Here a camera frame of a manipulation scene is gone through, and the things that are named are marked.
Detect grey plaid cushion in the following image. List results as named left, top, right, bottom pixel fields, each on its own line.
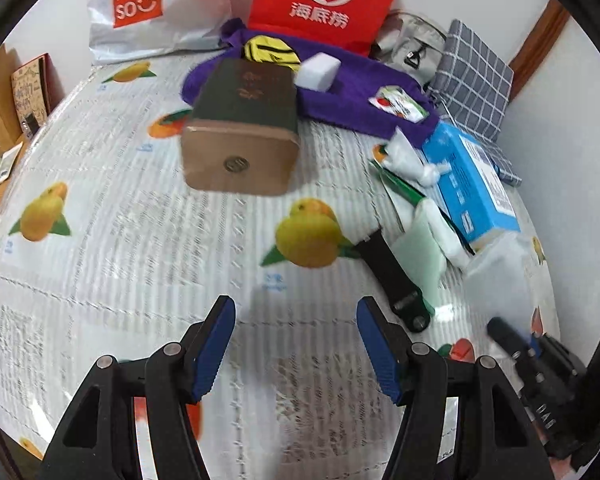
left=427, top=19, right=523, bottom=188

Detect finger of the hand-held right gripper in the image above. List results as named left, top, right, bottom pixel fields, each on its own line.
left=486, top=316, right=543, bottom=361
left=354, top=227, right=433, bottom=333

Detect white sponge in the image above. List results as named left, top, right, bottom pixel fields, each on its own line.
left=295, top=52, right=342, bottom=93

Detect blue and white carton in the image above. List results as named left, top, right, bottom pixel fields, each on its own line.
left=422, top=121, right=522, bottom=248

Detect wooden door frame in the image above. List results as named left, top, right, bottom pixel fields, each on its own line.
left=507, top=0, right=571, bottom=103

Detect beige backpack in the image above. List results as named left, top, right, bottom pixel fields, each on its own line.
left=370, top=11, right=448, bottom=86

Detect red paper bag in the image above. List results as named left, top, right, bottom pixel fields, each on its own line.
left=246, top=0, right=413, bottom=58

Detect dark green box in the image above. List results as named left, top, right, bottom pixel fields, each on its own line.
left=179, top=57, right=302, bottom=197

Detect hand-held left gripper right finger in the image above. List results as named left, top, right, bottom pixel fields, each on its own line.
left=356, top=296, right=556, bottom=480

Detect patterned book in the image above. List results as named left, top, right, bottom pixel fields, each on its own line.
left=10, top=52, right=56, bottom=141

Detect white plastic shopping bag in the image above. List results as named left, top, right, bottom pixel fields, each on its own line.
left=87, top=0, right=261, bottom=66

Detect light green packet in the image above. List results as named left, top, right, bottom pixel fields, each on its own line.
left=392, top=199, right=448, bottom=316

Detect wooden nightstand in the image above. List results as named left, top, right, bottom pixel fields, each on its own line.
left=0, top=140, right=26, bottom=231

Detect purple towel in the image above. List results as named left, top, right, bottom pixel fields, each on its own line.
left=180, top=17, right=443, bottom=148

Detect clear plastic bag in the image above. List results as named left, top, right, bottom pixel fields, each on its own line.
left=445, top=232, right=536, bottom=321

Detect small printed packet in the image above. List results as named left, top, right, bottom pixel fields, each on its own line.
left=367, top=85, right=429, bottom=123

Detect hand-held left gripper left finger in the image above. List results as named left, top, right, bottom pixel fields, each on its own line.
left=35, top=295, right=238, bottom=480

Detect yellow pouch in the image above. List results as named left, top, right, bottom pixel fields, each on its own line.
left=242, top=35, right=302, bottom=68

